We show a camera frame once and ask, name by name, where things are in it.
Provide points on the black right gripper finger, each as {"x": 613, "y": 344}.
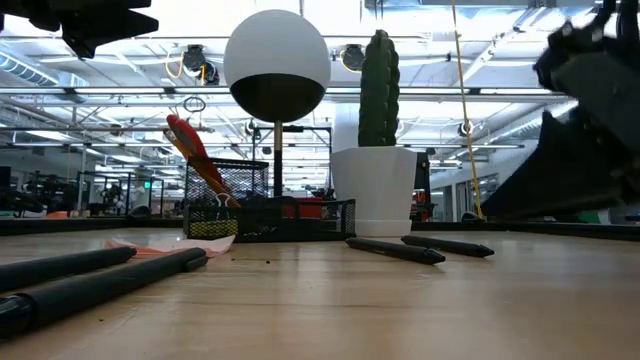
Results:
{"x": 565, "y": 170}

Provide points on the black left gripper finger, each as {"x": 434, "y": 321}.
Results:
{"x": 105, "y": 30}
{"x": 100, "y": 4}

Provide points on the black pen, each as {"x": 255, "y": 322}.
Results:
{"x": 450, "y": 246}
{"x": 100, "y": 285}
{"x": 395, "y": 250}
{"x": 60, "y": 267}

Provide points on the small black binder clip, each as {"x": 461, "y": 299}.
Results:
{"x": 223, "y": 201}

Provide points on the pink sticky note pad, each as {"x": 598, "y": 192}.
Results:
{"x": 170, "y": 245}

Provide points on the black mesh desk organizer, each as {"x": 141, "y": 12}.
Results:
{"x": 270, "y": 220}

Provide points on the white globe table lamp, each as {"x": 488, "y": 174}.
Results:
{"x": 277, "y": 50}

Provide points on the green cactus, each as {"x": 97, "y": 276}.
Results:
{"x": 379, "y": 90}

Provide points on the black aluminium table frame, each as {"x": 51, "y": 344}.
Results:
{"x": 75, "y": 226}

